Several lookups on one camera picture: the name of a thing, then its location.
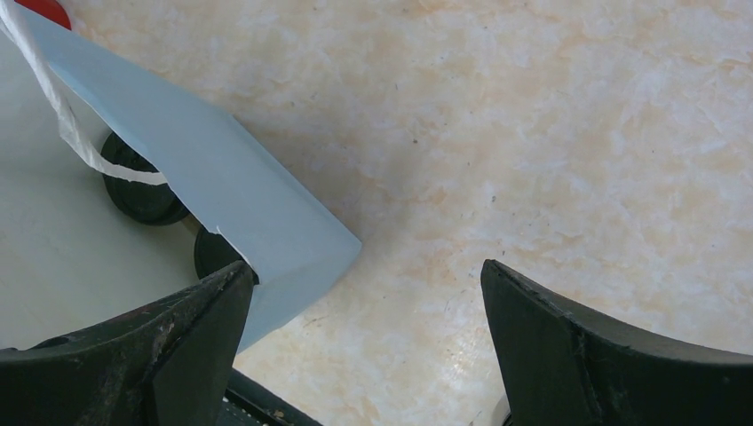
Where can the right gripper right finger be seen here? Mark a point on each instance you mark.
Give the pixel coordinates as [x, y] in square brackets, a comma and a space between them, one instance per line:
[563, 363]

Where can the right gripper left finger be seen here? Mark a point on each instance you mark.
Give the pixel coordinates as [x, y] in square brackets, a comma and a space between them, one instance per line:
[164, 363]

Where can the black coffee cup lid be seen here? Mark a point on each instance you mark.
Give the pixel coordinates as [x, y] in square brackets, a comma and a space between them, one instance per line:
[212, 252]

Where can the light blue paper bag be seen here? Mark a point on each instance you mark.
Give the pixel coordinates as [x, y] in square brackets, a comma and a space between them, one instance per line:
[227, 180]

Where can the red straw holder cup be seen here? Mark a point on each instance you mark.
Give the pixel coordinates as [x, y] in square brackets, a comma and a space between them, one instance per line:
[50, 9]

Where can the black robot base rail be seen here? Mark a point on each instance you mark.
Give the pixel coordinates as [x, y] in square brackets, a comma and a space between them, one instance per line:
[246, 402]

